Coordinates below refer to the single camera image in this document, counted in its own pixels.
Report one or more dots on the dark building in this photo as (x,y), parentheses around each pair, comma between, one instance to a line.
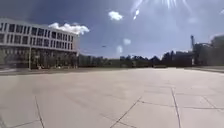
(211,51)

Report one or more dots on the grey concrete slab pavement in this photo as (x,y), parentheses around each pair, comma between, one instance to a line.
(100,96)

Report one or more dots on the large white multi-storey building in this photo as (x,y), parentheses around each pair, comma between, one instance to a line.
(36,41)

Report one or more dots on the row of dark trees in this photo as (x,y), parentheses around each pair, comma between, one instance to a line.
(133,61)

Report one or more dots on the tall crane mast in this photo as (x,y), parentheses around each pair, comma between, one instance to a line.
(192,45)

